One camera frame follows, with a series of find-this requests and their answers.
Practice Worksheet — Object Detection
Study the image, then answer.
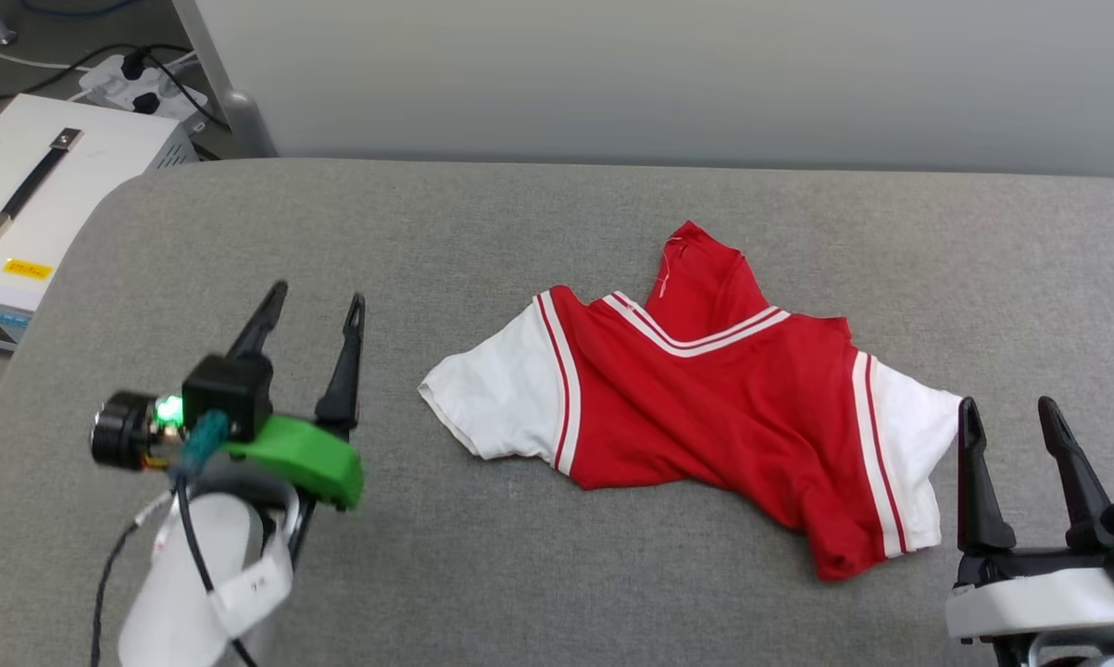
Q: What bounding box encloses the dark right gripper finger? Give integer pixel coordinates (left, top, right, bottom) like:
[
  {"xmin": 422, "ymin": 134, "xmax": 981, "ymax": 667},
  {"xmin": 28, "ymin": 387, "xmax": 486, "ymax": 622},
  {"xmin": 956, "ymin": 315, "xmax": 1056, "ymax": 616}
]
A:
[
  {"xmin": 1038, "ymin": 396, "xmax": 1114, "ymax": 549},
  {"xmin": 957, "ymin": 396, "xmax": 1018, "ymax": 557}
]

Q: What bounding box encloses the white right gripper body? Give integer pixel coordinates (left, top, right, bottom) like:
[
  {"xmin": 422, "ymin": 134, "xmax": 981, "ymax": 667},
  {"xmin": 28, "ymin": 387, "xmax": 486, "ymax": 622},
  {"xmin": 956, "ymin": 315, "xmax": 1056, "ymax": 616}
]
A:
[{"xmin": 944, "ymin": 542, "xmax": 1114, "ymax": 663}]

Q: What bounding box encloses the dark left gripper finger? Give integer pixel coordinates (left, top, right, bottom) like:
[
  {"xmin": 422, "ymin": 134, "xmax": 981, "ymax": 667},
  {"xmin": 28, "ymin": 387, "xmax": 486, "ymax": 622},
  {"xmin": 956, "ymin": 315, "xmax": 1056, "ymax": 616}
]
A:
[
  {"xmin": 226, "ymin": 281, "xmax": 289, "ymax": 362},
  {"xmin": 314, "ymin": 294, "xmax": 367, "ymax": 436}
]

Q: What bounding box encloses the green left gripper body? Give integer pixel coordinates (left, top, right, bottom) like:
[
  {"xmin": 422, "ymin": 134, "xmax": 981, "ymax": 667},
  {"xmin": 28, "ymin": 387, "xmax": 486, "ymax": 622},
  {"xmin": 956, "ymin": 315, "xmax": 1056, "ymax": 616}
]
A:
[{"xmin": 221, "ymin": 412, "xmax": 368, "ymax": 512}]

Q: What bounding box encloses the red and white shirt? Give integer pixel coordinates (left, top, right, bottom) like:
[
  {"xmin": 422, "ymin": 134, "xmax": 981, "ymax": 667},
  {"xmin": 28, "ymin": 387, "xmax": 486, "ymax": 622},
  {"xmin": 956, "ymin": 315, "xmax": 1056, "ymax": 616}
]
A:
[{"xmin": 418, "ymin": 220, "xmax": 965, "ymax": 583}]

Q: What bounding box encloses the grey metal partition leg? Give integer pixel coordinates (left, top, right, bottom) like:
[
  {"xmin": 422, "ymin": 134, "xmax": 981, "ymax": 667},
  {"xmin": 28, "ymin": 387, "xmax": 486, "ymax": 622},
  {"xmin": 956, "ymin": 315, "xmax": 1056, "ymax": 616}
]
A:
[{"xmin": 172, "ymin": 0, "xmax": 280, "ymax": 158}]

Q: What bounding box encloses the white equipment box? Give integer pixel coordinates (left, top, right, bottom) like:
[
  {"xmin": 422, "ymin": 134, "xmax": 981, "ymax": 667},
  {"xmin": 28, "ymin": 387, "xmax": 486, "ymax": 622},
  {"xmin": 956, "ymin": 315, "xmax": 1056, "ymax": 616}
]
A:
[{"xmin": 0, "ymin": 93, "xmax": 201, "ymax": 316}]

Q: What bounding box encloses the white power strip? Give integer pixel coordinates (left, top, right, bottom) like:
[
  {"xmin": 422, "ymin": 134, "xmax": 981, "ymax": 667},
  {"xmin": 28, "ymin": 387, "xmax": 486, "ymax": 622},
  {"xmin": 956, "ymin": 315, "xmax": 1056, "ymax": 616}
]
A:
[{"xmin": 80, "ymin": 54, "xmax": 210, "ymax": 123}]

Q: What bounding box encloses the white arm label strap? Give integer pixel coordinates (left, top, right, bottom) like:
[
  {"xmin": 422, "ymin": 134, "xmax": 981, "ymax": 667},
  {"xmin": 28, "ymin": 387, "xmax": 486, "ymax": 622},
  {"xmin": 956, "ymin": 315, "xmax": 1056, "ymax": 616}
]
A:
[{"xmin": 207, "ymin": 482, "xmax": 300, "ymax": 640}]

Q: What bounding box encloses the black box carry handle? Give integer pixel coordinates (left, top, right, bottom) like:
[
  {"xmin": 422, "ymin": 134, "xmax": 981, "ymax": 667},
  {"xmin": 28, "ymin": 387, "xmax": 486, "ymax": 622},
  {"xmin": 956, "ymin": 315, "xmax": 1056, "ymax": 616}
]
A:
[{"xmin": 0, "ymin": 128, "xmax": 85, "ymax": 245}]

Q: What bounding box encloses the black floor cable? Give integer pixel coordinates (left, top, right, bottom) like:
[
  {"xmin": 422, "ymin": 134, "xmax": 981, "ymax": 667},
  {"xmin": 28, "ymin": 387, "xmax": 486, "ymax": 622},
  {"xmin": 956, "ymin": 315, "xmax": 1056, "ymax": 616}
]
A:
[{"xmin": 0, "ymin": 42, "xmax": 229, "ymax": 131}]

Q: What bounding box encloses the blue floor cable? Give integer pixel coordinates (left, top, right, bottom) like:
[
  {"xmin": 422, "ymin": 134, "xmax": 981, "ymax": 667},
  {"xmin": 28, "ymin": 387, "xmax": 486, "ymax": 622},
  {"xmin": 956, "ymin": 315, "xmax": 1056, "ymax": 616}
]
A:
[{"xmin": 19, "ymin": 0, "xmax": 141, "ymax": 19}]

